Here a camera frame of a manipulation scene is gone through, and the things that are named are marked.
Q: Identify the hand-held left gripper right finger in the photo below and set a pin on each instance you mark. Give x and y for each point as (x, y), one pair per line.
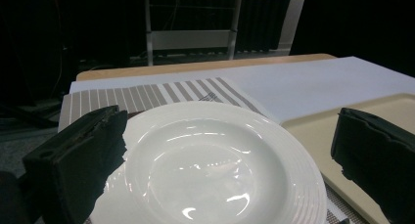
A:
(378, 158)

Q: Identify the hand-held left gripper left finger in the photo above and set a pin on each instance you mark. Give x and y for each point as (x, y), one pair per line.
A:
(78, 158)

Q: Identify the white ribbed plate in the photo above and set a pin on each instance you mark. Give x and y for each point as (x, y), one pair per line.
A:
(208, 165)

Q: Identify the beige plastic tray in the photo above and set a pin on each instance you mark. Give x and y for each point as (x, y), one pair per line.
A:
(326, 142)

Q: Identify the grey striped placemat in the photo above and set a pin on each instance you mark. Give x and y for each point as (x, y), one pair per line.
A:
(137, 95)

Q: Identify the white table cover sheet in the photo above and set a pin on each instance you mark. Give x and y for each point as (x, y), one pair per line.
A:
(293, 83)

